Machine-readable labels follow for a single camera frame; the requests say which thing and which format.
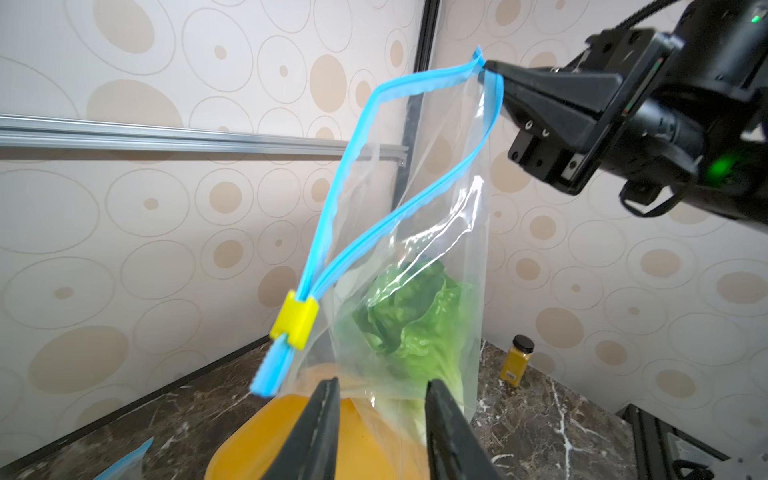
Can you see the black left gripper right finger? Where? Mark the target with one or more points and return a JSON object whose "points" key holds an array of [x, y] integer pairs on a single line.
{"points": [[453, 450]]}

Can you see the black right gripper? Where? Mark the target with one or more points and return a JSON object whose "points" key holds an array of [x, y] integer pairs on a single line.
{"points": [[602, 113]]}

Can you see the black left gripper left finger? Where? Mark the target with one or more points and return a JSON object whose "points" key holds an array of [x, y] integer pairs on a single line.
{"points": [[310, 450]]}

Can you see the chinese cabbage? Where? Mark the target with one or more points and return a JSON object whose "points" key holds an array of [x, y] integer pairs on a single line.
{"points": [[411, 324]]}

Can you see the clear plastic bag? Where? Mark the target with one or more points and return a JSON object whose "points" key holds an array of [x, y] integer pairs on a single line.
{"points": [[444, 215]]}

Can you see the clear zipper bag blue seal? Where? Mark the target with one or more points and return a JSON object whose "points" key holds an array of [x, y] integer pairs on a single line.
{"points": [[130, 467]]}

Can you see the yellow plastic tray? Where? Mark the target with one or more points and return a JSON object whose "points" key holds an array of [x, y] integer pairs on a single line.
{"points": [[368, 447]]}

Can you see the small yellow jar black lid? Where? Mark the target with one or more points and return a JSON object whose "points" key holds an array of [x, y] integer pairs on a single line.
{"points": [[517, 360]]}

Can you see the black corner frame post right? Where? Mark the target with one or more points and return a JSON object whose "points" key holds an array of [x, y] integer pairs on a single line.
{"points": [[422, 60]]}

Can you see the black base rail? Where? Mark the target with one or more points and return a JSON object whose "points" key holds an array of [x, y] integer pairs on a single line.
{"points": [[664, 452]]}

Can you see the aluminium rail back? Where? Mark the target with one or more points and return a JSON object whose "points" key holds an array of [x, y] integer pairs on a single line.
{"points": [[30, 139]]}

